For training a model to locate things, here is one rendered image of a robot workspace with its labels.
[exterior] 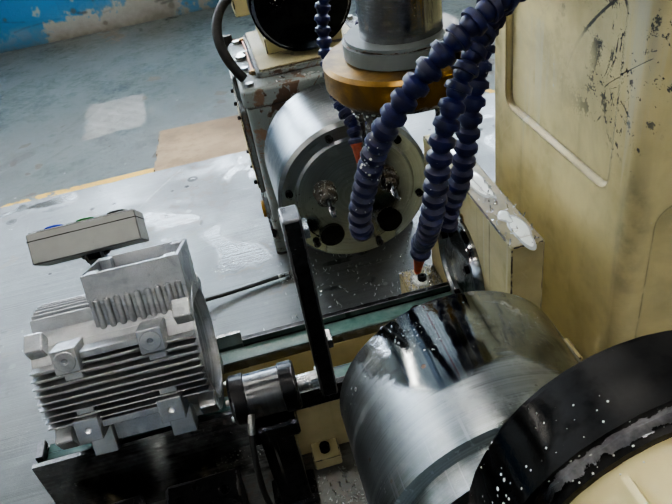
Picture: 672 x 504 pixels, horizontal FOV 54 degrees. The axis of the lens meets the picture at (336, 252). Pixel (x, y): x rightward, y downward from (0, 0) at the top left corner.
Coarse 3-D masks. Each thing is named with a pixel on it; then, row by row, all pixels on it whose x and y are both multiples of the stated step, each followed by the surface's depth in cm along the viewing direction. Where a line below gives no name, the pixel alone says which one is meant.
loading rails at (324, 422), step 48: (432, 288) 102; (240, 336) 99; (288, 336) 99; (336, 336) 98; (144, 432) 88; (192, 432) 87; (240, 432) 89; (336, 432) 95; (48, 480) 86; (96, 480) 88; (144, 480) 90
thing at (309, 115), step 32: (320, 96) 108; (288, 128) 106; (320, 128) 99; (288, 160) 101; (320, 160) 101; (352, 160) 102; (416, 160) 105; (288, 192) 102; (320, 192) 101; (384, 192) 107; (416, 192) 108; (320, 224) 108; (384, 224) 110
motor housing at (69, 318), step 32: (32, 320) 81; (64, 320) 81; (128, 320) 81; (96, 352) 77; (128, 352) 79; (160, 352) 78; (192, 352) 78; (64, 384) 78; (96, 384) 79; (128, 384) 79; (160, 384) 80; (192, 384) 80; (64, 416) 79; (128, 416) 79
